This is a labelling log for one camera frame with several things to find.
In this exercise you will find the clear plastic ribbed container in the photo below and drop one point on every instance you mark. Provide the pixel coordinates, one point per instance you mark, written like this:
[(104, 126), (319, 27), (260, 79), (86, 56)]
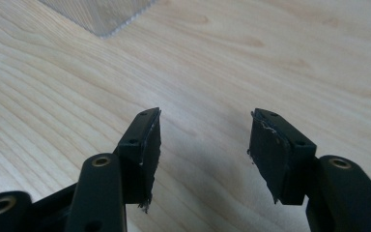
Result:
[(103, 13)]

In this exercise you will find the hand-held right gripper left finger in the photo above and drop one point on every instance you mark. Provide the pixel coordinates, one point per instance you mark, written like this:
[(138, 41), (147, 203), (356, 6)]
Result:
[(141, 145)]

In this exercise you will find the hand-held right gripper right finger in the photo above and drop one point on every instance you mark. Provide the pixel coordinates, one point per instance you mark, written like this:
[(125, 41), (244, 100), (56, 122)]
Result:
[(277, 154)]

